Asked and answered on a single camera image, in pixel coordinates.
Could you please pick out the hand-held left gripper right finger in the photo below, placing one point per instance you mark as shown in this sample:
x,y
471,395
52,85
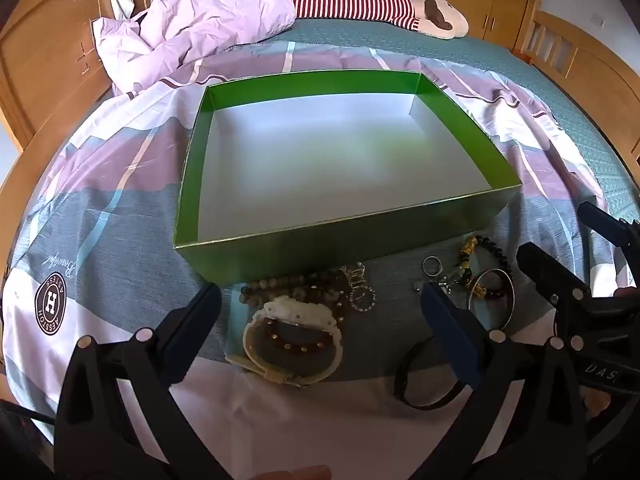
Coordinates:
x,y
442,317

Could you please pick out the person's left hand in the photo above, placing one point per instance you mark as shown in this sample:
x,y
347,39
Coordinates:
x,y
295,474

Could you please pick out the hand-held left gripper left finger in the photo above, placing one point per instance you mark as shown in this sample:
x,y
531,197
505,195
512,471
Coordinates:
x,y
200,322

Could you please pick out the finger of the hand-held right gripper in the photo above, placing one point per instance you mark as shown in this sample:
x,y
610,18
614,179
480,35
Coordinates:
x,y
550,275
610,227

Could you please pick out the silver bangle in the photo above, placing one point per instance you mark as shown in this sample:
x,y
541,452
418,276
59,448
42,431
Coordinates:
x,y
510,300

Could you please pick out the person's right hand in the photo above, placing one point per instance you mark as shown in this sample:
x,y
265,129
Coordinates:
x,y
598,402

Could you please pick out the pale pink duvet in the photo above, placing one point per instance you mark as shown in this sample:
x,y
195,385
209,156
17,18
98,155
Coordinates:
x,y
200,15

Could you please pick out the green cardboard box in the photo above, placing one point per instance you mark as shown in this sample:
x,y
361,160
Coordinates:
x,y
325,160

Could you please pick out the patterned pink grey bed sheet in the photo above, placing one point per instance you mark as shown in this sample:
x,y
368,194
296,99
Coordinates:
x,y
125,175

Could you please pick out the wooden bed end board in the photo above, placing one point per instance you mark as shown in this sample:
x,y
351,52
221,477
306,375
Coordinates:
x,y
600,75
45,60

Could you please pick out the white wrist watch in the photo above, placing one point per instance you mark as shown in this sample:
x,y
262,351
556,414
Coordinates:
x,y
295,310

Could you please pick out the round rhinestone pendant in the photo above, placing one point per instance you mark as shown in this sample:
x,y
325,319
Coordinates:
x,y
356,305

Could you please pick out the striped plush toy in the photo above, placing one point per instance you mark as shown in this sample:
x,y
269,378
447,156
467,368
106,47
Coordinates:
x,y
350,2

